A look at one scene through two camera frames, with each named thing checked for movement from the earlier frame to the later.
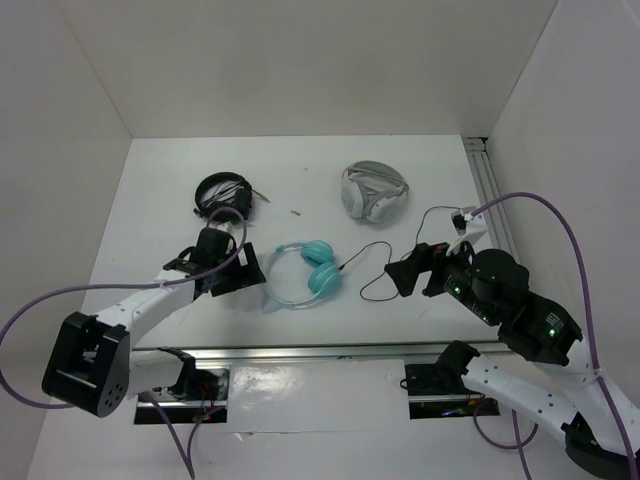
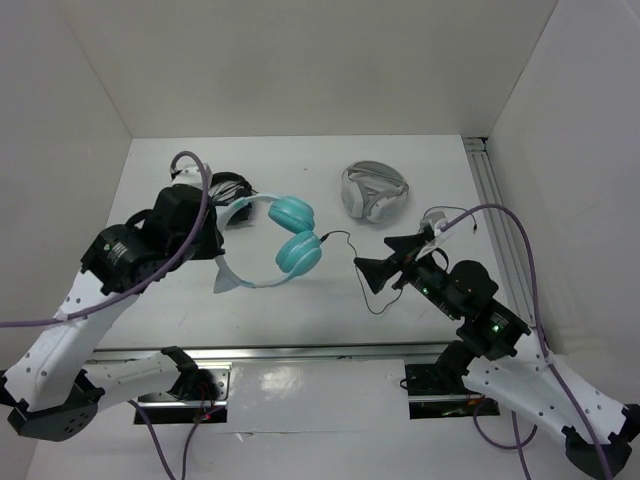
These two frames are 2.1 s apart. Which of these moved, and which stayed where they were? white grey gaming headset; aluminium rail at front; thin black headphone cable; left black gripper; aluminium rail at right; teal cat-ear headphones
Moved: thin black headphone cable; teal cat-ear headphones; left black gripper
Stayed: white grey gaming headset; aluminium rail at right; aluminium rail at front
